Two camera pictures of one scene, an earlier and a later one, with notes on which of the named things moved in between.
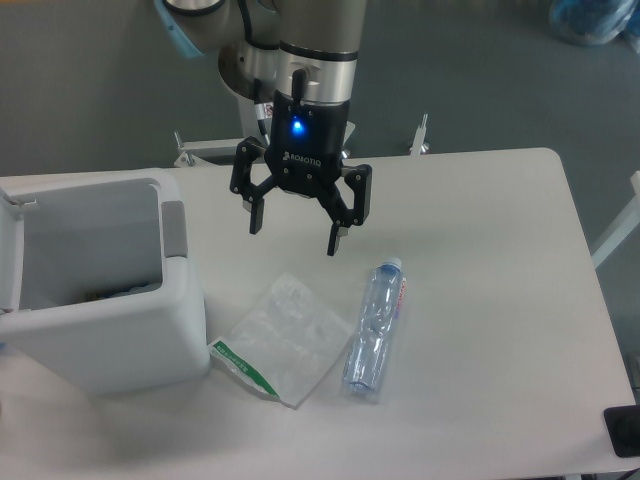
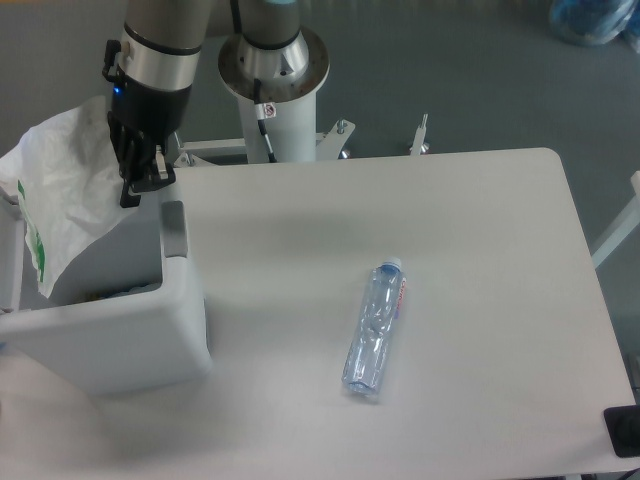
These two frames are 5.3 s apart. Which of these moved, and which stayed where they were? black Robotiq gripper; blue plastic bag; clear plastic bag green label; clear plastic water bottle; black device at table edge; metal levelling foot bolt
Moved: clear plastic bag green label; black Robotiq gripper
Stayed: black device at table edge; blue plastic bag; metal levelling foot bolt; clear plastic water bottle
